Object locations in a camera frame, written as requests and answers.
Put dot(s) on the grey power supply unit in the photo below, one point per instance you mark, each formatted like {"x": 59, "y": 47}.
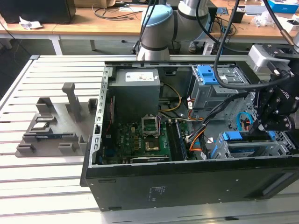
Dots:
{"x": 133, "y": 98}

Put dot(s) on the black graphics card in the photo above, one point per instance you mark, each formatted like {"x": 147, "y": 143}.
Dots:
{"x": 149, "y": 160}

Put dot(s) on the square brown chipset chip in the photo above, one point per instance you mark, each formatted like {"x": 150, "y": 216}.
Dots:
{"x": 153, "y": 146}

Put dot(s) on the green motherboard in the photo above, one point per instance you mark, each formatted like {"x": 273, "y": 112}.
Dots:
{"x": 130, "y": 144}

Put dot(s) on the grey metal drive cage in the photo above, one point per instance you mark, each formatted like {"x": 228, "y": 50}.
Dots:
{"x": 203, "y": 98}

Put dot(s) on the silver CPU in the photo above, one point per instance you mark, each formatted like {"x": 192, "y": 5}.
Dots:
{"x": 40, "y": 127}

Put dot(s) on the black PC case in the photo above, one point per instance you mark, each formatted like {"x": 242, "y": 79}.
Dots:
{"x": 187, "y": 186}

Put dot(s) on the grey parts rack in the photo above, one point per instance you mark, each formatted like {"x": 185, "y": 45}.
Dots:
{"x": 60, "y": 121}

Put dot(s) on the black RAM slot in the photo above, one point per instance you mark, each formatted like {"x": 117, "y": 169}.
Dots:
{"x": 172, "y": 142}

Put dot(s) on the blue RAM stick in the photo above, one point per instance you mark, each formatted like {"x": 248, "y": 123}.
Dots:
{"x": 46, "y": 135}

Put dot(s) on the hard disk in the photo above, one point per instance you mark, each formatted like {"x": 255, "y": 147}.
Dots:
{"x": 233, "y": 136}

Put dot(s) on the crumpled clear plastic bag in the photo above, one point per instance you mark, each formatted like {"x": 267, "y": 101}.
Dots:
{"x": 265, "y": 18}

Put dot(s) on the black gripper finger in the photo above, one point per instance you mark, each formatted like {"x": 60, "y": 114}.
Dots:
{"x": 280, "y": 122}
{"x": 266, "y": 105}

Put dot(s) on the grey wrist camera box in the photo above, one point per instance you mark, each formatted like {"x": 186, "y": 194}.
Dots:
{"x": 259, "y": 57}

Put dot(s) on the blue cardboard box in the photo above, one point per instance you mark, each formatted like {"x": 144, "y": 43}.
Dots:
{"x": 283, "y": 5}

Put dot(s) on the large black box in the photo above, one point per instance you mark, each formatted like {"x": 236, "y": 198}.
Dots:
{"x": 35, "y": 10}

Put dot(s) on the crumpled white paper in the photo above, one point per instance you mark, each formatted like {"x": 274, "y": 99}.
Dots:
{"x": 30, "y": 23}

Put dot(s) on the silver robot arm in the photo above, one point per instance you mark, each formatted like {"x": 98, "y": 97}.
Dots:
{"x": 158, "y": 30}

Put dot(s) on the wooden desk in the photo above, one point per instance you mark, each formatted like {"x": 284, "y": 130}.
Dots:
{"x": 93, "y": 25}

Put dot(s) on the blue plastic cage latch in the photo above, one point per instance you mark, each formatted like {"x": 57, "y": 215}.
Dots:
{"x": 209, "y": 75}

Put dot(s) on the grey metal disk bay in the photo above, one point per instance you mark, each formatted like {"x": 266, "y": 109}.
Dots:
{"x": 280, "y": 147}

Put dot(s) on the CPU socket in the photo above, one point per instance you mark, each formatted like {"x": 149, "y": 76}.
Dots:
{"x": 150, "y": 126}

